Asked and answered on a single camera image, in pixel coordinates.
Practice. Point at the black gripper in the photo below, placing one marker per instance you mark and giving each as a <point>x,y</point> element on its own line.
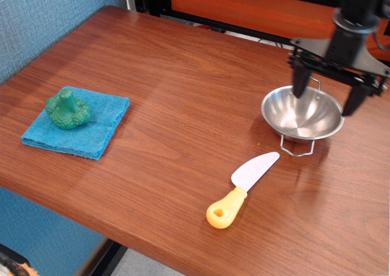
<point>343,57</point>

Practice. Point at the steel bowl with wire handles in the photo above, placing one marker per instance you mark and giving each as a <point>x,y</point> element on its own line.
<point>314,116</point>

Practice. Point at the blue folded cloth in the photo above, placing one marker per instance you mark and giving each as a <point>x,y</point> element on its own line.
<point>88,140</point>

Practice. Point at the green toy broccoli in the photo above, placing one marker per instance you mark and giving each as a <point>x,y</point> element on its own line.
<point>67,111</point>

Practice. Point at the orange object at corner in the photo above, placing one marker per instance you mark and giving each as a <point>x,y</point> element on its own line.
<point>14,264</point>

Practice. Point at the orange panel black frame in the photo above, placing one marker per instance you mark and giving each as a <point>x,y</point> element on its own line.
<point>274,20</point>

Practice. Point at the toy knife orange handle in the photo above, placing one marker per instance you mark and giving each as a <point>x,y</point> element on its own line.
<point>222,213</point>

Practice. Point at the black table leg frame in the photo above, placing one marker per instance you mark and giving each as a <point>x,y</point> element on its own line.
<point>103,260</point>

